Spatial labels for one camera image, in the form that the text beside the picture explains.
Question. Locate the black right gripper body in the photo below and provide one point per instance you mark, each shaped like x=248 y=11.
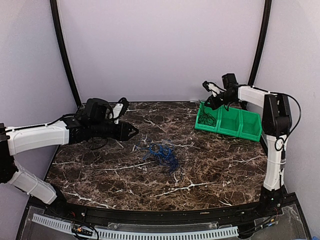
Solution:
x=217 y=104

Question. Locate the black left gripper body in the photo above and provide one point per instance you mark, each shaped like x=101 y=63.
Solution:
x=121 y=134

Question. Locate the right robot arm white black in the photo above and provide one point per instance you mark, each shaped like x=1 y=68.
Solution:
x=276 y=124

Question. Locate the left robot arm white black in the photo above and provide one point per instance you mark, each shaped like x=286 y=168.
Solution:
x=98 y=119

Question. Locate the green plastic bin middle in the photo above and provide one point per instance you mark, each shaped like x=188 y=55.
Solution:
x=229 y=122

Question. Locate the green plastic bin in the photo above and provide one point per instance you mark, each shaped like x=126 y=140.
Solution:
x=251 y=128
x=207 y=119
x=229 y=122

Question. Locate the green plastic bin left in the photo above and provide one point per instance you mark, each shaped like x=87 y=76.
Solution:
x=207 y=119

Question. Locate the green plastic bin right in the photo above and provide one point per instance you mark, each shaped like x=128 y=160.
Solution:
x=251 y=128

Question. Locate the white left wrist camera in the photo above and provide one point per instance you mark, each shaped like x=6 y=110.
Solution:
x=118 y=110

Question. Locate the black frame post right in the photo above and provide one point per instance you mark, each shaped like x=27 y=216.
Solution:
x=261 y=42

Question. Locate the black frame post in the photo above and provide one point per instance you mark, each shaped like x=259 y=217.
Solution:
x=261 y=42
x=63 y=52

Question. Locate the white slotted cable duct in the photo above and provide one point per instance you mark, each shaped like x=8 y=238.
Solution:
x=121 y=231

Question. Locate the black front rail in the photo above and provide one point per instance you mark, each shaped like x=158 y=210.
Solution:
x=241 y=214

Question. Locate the black frame post left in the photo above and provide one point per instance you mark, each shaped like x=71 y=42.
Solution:
x=63 y=52

